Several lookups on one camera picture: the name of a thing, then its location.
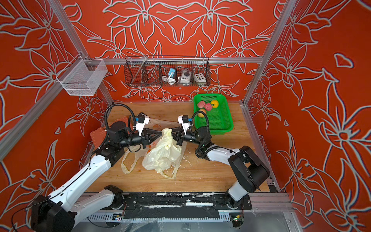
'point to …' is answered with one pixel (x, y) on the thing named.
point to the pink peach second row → (208, 107)
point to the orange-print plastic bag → (162, 124)
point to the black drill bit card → (140, 114)
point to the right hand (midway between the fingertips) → (163, 134)
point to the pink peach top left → (201, 104)
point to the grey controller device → (186, 76)
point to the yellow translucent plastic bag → (164, 157)
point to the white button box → (199, 78)
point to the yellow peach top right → (215, 103)
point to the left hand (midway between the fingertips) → (160, 133)
